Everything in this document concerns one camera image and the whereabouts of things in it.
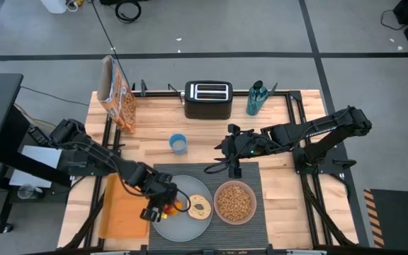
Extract blue cup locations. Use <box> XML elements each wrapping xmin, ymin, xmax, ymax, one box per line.
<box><xmin>169</xmin><ymin>132</ymin><xmax>189</xmax><ymax>156</ymax></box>

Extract orange cereal box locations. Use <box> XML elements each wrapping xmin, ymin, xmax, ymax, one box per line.
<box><xmin>96</xmin><ymin>55</ymin><xmax>138</xmax><ymax>135</ymax></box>

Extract grey woven placemat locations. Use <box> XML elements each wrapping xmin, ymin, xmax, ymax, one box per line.
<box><xmin>147</xmin><ymin>161</ymin><xmax>270</xmax><ymax>251</ymax></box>

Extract brown cereal pieces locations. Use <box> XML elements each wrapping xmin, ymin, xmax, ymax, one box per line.
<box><xmin>217</xmin><ymin>184</ymin><xmax>252</xmax><ymax>222</ymax></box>

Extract white paper sheet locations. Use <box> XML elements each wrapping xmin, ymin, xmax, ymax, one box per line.
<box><xmin>8</xmin><ymin>144</ymin><xmax>64</xmax><ymax>189</ymax></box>

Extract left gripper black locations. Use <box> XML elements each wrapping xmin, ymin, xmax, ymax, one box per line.
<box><xmin>138</xmin><ymin>171</ymin><xmax>181</xmax><ymax>222</ymax></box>

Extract teal water bottle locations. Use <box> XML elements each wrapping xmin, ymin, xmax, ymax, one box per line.
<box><xmin>246</xmin><ymin>80</ymin><xmax>271</xmax><ymax>117</ymax></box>

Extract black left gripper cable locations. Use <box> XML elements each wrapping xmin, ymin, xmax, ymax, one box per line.
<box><xmin>174</xmin><ymin>189</ymin><xmax>192</xmax><ymax>214</ymax></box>

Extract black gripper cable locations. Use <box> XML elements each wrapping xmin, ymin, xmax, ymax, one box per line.
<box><xmin>174</xmin><ymin>189</ymin><xmax>192</xmax><ymax>214</ymax></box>
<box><xmin>203</xmin><ymin>154</ymin><xmax>241</xmax><ymax>176</ymax></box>

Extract orange cutting board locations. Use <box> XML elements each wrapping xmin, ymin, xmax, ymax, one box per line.
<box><xmin>98</xmin><ymin>172</ymin><xmax>152</xmax><ymax>239</ymax></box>

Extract grey round plate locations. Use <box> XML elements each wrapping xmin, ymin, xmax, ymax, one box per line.
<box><xmin>151</xmin><ymin>174</ymin><xmax>215</xmax><ymax>243</ymax></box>

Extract black toaster cable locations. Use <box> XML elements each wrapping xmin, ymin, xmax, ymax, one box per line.
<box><xmin>167</xmin><ymin>83</ymin><xmax>186</xmax><ymax>106</ymax></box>

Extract red fruit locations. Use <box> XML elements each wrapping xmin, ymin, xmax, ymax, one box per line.
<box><xmin>162</xmin><ymin>200</ymin><xmax>185</xmax><ymax>218</ymax></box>

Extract white floor appliance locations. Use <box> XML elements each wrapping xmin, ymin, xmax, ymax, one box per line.
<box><xmin>40</xmin><ymin>0</ymin><xmax>69</xmax><ymax>15</ymax></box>

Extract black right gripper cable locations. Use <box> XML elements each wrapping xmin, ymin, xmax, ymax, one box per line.
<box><xmin>203</xmin><ymin>154</ymin><xmax>241</xmax><ymax>176</ymax></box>

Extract coiled black cable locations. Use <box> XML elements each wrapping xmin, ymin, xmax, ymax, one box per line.
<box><xmin>114</xmin><ymin>0</ymin><xmax>142</xmax><ymax>24</ymax></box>

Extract pink round bowl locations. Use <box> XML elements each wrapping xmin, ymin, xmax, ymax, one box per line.
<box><xmin>212</xmin><ymin>180</ymin><xmax>258</xmax><ymax>226</ymax></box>

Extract black metal rig frame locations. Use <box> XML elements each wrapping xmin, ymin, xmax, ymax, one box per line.
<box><xmin>62</xmin><ymin>79</ymin><xmax>359</xmax><ymax>255</ymax></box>

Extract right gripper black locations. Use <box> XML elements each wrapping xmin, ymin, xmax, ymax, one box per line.
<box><xmin>213</xmin><ymin>123</ymin><xmax>265</xmax><ymax>179</ymax></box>

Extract black hazard-striped mat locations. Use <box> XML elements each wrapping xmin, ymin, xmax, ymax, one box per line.
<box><xmin>363</xmin><ymin>188</ymin><xmax>408</xmax><ymax>249</ymax></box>

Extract thin black floor cable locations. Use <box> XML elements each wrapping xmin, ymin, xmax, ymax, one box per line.
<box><xmin>19</xmin><ymin>85</ymin><xmax>91</xmax><ymax>107</ymax></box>

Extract clear plastic cup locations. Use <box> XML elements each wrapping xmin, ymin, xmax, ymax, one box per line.
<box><xmin>16</xmin><ymin>183</ymin><xmax>45</xmax><ymax>200</ymax></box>

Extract tan bagel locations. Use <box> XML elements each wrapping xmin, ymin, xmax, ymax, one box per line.
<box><xmin>186</xmin><ymin>193</ymin><xmax>213</xmax><ymax>221</ymax></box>

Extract black two-slot toaster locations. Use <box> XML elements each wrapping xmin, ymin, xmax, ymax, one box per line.
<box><xmin>183</xmin><ymin>80</ymin><xmax>234</xmax><ymax>121</ymax></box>

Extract long black floor cable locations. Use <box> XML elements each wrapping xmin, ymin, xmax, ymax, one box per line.
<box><xmin>90</xmin><ymin>0</ymin><xmax>133</xmax><ymax>90</ymax></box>

